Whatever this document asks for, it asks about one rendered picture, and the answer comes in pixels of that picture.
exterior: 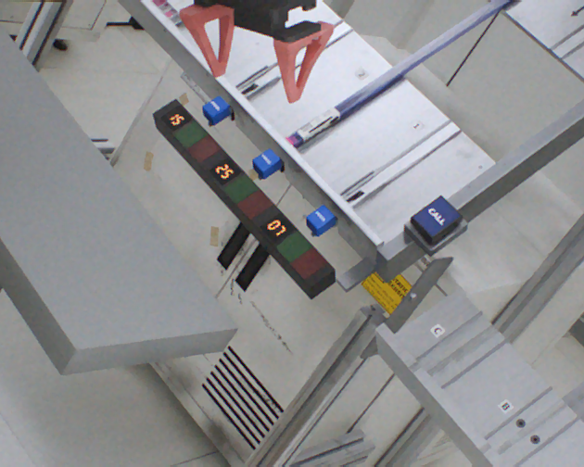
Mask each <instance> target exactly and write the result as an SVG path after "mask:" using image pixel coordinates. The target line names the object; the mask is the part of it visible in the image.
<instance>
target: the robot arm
mask: <svg viewBox="0 0 584 467"><path fill-rule="evenodd" d="M299 7H302V11H305V12H307V11H309V10H313V9H315V8H316V7H317V0H194V4H193V5H191V6H186V7H184V8H181V9H180V18H181V20H182V21H183V23H184V25H185V27H186V28H187V29H188V32H189V33H191V35H192V36H193V38H194V40H195V41H196V43H197V46H198V48H199V49H200V51H201V53H202V55H203V57H205V59H206V61H207V63H208V65H209V68H210V70H211V72H212V75H213V77H214V78H219V77H221V76H222V75H224V74H225V71H226V67H227V63H228V58H229V54H231V48H232V42H233V37H234V32H235V27H238V28H242V29H246V30H249V31H251V32H254V33H258V34H261V35H264V36H267V37H272V38H273V47H274V51H275V54H276V58H277V63H278V67H279V70H280V75H281V79H282V83H283V86H284V87H285V91H286V97H287V100H288V103H289V104H293V103H295V102H298V100H300V98H301V96H302V93H303V91H304V88H305V85H306V82H307V80H308V78H309V76H311V71H312V69H313V67H314V65H315V63H316V62H317V60H318V57H319V56H320V54H321V53H322V51H324V49H325V47H326V45H327V43H328V41H329V40H330V38H331V36H332V34H333V33H334V25H333V24H331V23H327V22H324V21H320V20H319V21H317V22H312V21H307V20H303V21H301V22H299V23H296V24H294V25H291V26H289V27H286V22H288V21H289V11H291V10H293V9H296V8H299ZM215 19H219V29H220V47H219V56H218V58H216V56H215V54H214V51H213V49H212V46H211V43H210V40H209V37H208V35H207V32H206V29H205V24H206V23H208V22H211V21H213V20H215ZM306 45H307V47H306V50H305V54H304V57H303V60H302V64H301V67H300V70H299V75H298V80H297V81H296V83H295V65H296V56H297V55H298V53H299V50H300V48H301V47H304V46H306Z"/></svg>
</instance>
